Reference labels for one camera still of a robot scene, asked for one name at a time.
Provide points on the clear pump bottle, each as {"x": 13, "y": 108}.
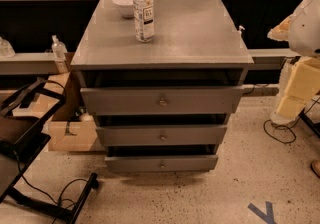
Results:
{"x": 58, "y": 47}

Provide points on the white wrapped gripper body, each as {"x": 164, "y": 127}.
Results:
{"x": 306, "y": 31}

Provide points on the small white pump nozzle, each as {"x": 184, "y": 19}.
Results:
{"x": 241, "y": 29}

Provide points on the clear plastic container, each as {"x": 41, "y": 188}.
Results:
{"x": 6, "y": 50}

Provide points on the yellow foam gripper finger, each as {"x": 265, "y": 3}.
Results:
{"x": 303, "y": 80}
{"x": 290, "y": 107}

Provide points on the white ceramic bowl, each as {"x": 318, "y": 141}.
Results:
{"x": 125, "y": 7}

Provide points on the black cart frame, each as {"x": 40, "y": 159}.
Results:
{"x": 22, "y": 139}

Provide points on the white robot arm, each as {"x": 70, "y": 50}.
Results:
{"x": 304, "y": 39}

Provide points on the cardboard box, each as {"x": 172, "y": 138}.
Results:
{"x": 71, "y": 128}

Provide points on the black stand leg right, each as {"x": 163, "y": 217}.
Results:
{"x": 315, "y": 127}

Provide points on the grey bottom drawer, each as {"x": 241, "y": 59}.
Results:
{"x": 161, "y": 163}

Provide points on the grey middle drawer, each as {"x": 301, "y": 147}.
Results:
{"x": 161, "y": 135}

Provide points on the brown shoe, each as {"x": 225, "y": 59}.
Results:
{"x": 315, "y": 165}

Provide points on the clear plastic water bottle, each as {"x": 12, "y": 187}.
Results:
{"x": 144, "y": 20}

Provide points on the grey drawer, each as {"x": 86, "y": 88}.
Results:
{"x": 161, "y": 163}
{"x": 161, "y": 101}
{"x": 161, "y": 135}

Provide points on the grey top drawer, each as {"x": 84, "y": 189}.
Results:
{"x": 161, "y": 101}

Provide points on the grey drawer cabinet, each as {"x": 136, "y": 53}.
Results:
{"x": 196, "y": 45}

